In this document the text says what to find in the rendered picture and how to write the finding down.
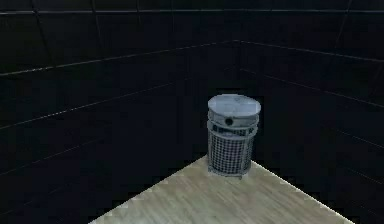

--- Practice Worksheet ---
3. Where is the grey metal garbage can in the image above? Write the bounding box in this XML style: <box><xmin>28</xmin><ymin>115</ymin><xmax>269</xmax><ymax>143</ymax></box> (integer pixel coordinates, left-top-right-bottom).
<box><xmin>206</xmin><ymin>93</ymin><xmax>262</xmax><ymax>178</ymax></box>

